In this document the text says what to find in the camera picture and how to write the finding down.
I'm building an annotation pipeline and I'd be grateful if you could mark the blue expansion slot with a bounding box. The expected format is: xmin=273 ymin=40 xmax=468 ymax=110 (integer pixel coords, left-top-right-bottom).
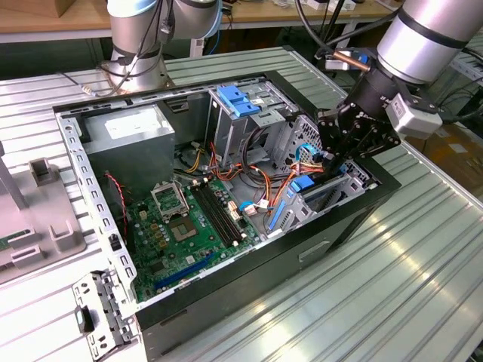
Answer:
xmin=152 ymin=251 xmax=216 ymax=292

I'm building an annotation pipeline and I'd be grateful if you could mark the black cable bundle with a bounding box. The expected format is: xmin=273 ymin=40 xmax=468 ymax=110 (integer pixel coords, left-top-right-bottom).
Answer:
xmin=242 ymin=126 xmax=275 ymax=178

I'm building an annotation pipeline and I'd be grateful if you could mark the black RAM slot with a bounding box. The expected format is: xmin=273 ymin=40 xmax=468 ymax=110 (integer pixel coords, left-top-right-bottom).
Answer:
xmin=202 ymin=180 xmax=245 ymax=244
xmin=190 ymin=183 xmax=235 ymax=249

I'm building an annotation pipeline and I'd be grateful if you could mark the short blue wire white plug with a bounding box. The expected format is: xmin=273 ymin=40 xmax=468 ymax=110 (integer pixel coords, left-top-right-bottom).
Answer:
xmin=238 ymin=201 xmax=275 ymax=216

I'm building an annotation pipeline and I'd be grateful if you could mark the green RAM stick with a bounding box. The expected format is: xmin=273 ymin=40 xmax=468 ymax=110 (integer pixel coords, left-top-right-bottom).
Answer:
xmin=0 ymin=229 xmax=32 ymax=252

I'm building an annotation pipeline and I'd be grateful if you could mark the metal socket cover frame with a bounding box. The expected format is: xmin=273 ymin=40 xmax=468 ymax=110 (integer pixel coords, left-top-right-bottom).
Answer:
xmin=149 ymin=179 xmax=189 ymax=222

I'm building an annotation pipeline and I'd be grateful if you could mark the cardboard box with labels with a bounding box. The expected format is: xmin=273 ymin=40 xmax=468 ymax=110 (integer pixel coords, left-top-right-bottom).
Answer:
xmin=404 ymin=124 xmax=483 ymax=192

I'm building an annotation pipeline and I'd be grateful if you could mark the orange yellow power wire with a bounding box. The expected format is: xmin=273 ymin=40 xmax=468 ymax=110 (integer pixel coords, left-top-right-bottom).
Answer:
xmin=268 ymin=158 xmax=333 ymax=218

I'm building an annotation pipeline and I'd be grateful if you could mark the silver disk bay cage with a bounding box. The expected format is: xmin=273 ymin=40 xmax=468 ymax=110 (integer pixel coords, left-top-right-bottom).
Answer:
xmin=263 ymin=115 xmax=380 ymax=241

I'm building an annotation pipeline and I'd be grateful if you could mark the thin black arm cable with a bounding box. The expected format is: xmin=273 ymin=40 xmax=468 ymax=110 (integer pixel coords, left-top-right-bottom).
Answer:
xmin=60 ymin=0 xmax=175 ymax=98

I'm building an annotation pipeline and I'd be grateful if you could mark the silver optical drive cage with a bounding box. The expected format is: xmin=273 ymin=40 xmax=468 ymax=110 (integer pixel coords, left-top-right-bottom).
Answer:
xmin=206 ymin=81 xmax=300 ymax=169

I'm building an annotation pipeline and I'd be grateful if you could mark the blue plastic drive latch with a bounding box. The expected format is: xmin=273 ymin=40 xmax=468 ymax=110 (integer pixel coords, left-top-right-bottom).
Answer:
xmin=217 ymin=86 xmax=261 ymax=118

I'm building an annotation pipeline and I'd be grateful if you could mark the black tripod stand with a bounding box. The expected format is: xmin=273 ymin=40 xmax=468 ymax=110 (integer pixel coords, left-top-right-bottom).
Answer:
xmin=311 ymin=0 xmax=348 ymax=72

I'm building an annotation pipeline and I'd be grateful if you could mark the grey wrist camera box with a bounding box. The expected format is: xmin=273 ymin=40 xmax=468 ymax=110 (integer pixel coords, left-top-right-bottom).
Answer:
xmin=384 ymin=92 xmax=443 ymax=140

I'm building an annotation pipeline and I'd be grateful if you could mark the CPU socket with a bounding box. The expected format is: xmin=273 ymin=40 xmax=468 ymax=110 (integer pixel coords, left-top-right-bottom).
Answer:
xmin=168 ymin=217 xmax=205 ymax=244

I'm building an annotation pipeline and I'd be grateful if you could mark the black open PC case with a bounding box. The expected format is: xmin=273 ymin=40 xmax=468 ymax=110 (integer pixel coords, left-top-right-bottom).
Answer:
xmin=51 ymin=69 xmax=401 ymax=359

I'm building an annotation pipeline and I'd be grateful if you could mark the thick black camera cable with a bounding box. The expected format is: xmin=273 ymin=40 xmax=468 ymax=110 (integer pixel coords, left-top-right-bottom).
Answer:
xmin=294 ymin=0 xmax=401 ymax=57

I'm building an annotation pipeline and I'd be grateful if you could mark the copper cable connector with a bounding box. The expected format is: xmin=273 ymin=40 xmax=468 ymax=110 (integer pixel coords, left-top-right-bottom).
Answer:
xmin=331 ymin=50 xmax=373 ymax=72

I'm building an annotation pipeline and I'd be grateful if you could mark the orange red wire bundle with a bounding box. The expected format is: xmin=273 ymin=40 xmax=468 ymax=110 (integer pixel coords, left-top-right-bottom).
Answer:
xmin=209 ymin=142 xmax=282 ymax=212

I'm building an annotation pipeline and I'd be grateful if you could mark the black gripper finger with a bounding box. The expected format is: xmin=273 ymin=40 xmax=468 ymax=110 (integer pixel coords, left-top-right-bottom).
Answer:
xmin=326 ymin=130 xmax=402 ymax=182
xmin=315 ymin=107 xmax=343 ymax=167

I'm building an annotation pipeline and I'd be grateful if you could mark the yellow black wire bundle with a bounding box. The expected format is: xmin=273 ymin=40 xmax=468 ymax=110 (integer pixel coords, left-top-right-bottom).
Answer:
xmin=177 ymin=142 xmax=208 ymax=175

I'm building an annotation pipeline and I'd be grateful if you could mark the green motherboard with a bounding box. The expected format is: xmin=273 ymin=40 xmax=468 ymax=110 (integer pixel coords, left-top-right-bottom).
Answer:
xmin=126 ymin=176 xmax=261 ymax=302

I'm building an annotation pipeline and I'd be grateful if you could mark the grey power supply unit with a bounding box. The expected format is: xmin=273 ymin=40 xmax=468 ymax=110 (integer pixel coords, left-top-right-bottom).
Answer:
xmin=81 ymin=104 xmax=177 ymax=189

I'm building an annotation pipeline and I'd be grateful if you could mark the black case fan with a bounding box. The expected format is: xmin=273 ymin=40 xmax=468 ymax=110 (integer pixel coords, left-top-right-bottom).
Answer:
xmin=101 ymin=171 xmax=137 ymax=253

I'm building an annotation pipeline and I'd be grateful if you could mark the red black fan wire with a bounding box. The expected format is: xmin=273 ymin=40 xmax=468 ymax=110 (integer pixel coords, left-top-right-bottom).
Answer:
xmin=103 ymin=172 xmax=131 ymax=227

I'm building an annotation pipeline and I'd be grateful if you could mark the blue data wire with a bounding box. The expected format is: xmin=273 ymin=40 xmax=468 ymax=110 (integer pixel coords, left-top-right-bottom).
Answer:
xmin=296 ymin=143 xmax=333 ymax=167

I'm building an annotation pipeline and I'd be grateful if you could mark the grey parts rack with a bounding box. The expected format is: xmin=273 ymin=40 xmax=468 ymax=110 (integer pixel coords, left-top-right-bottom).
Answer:
xmin=0 ymin=141 xmax=90 ymax=286

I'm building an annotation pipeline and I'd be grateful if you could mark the hard disk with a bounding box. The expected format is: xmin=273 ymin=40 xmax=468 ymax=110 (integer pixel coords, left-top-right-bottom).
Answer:
xmin=266 ymin=165 xmax=350 ymax=235

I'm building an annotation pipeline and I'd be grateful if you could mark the long wooden desk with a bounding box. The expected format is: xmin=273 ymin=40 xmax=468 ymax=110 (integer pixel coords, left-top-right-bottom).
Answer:
xmin=0 ymin=0 xmax=450 ymax=72

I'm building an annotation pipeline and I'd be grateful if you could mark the silver expansion slot bracket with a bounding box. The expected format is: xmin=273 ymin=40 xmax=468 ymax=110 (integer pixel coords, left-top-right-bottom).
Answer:
xmin=71 ymin=268 xmax=139 ymax=359

